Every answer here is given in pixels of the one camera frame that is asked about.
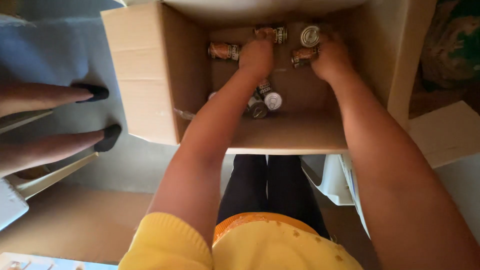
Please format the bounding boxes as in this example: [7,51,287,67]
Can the person's left hand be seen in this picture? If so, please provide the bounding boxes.
[238,37,275,80]

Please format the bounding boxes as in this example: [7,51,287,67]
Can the person's right hand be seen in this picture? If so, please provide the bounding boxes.
[310,33,355,84]

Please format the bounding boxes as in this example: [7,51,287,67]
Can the clear plastic wrap scrap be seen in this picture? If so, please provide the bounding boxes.
[173,108,197,121]

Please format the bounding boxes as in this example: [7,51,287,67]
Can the large open cardboard box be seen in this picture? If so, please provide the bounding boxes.
[100,0,438,155]

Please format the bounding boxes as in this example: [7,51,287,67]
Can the dark patterned bag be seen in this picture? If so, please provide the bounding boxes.
[419,0,480,91]

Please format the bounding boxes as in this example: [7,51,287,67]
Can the white plastic container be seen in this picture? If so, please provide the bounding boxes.
[302,154,372,238]

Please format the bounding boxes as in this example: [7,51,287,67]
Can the person's black leggings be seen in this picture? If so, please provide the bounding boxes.
[216,154,331,241]

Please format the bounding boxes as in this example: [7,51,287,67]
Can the flat cardboard piece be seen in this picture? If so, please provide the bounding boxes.
[407,100,480,169]

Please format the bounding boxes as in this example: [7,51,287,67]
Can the black shoe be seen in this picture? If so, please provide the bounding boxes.
[70,83,110,103]
[94,124,122,153]

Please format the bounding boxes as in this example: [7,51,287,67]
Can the person's yellow sweater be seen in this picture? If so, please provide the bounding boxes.
[118,212,364,270]

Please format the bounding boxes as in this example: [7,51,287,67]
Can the brown cardboard sheet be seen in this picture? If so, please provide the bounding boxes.
[0,182,154,264]

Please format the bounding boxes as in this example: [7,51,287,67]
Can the beige plastic chair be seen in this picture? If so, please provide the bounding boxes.
[0,109,100,232]

